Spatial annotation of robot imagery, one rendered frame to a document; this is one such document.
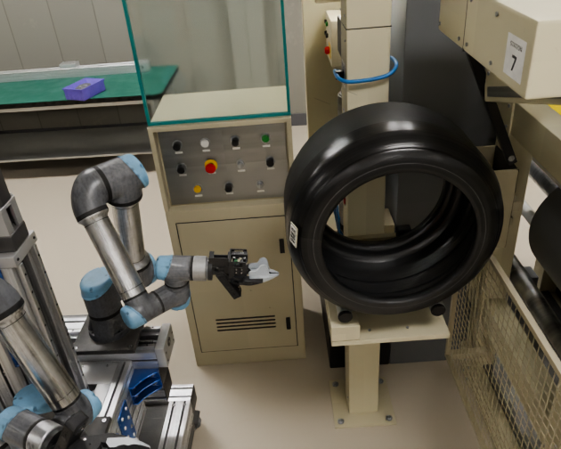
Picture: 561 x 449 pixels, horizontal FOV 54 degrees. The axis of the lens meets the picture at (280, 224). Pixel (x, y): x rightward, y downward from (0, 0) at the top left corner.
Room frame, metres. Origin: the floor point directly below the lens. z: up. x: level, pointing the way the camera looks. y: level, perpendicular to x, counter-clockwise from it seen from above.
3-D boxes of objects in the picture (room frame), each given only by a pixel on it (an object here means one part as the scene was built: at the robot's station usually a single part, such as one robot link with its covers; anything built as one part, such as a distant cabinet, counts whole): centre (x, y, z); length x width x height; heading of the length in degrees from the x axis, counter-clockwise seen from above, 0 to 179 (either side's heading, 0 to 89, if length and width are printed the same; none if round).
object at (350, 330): (1.43, -0.17, 0.84); 0.36 x 0.09 x 0.06; 179
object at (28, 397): (1.00, 0.67, 0.88); 0.13 x 0.12 x 0.14; 150
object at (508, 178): (1.64, -0.70, 1.05); 0.20 x 0.15 x 0.30; 179
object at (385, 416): (1.68, -0.30, 0.01); 0.27 x 0.27 x 0.02; 89
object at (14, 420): (0.82, 0.60, 1.04); 0.11 x 0.08 x 0.09; 60
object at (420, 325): (1.43, -0.31, 0.80); 0.37 x 0.36 x 0.02; 89
